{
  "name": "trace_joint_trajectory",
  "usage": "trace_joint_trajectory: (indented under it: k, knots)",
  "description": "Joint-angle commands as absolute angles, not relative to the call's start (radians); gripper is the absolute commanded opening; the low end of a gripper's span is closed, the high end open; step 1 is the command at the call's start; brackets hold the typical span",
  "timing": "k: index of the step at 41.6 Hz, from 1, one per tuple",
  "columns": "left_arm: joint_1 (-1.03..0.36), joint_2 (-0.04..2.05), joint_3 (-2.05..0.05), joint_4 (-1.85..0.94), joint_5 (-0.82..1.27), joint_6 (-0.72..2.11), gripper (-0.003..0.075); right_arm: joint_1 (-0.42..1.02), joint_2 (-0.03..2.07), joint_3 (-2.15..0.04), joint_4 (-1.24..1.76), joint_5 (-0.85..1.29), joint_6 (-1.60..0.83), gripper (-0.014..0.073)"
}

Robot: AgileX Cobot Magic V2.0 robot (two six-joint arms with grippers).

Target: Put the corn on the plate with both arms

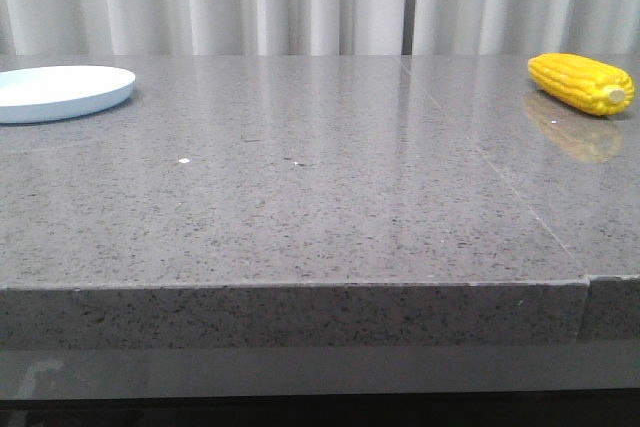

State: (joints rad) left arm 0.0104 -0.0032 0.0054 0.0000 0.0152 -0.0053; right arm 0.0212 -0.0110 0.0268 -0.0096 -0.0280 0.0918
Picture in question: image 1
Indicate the yellow corn cob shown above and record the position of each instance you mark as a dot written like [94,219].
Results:
[591,86]

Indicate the light blue round plate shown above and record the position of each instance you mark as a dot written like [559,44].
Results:
[54,93]

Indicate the white pleated curtain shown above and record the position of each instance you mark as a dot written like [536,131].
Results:
[319,27]

